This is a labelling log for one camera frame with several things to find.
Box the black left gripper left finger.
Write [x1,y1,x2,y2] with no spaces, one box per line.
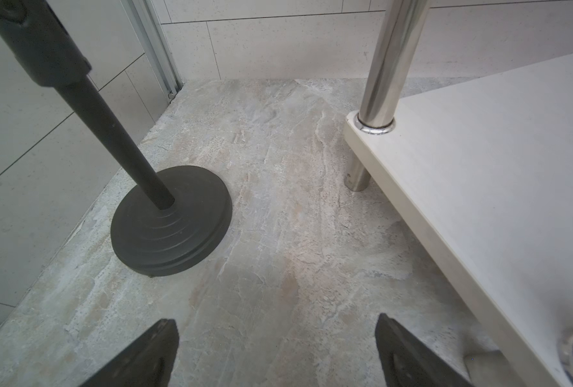
[83,319,180,386]

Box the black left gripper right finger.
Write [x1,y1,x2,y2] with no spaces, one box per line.
[374,314,471,386]

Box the black microphone stand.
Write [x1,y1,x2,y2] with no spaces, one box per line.
[0,1,233,277]

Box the white two-tier shelf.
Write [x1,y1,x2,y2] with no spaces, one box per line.
[344,1,573,386]

